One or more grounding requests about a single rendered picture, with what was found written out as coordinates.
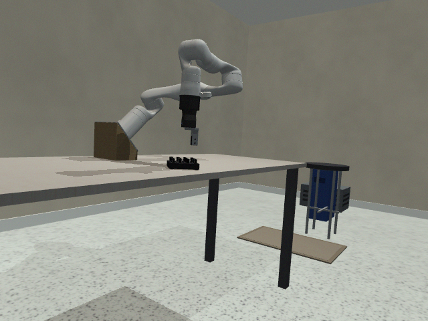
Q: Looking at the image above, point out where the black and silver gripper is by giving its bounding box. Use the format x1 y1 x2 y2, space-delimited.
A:
179 81 211 146

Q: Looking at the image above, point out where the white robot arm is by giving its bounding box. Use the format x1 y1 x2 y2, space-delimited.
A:
118 39 243 139

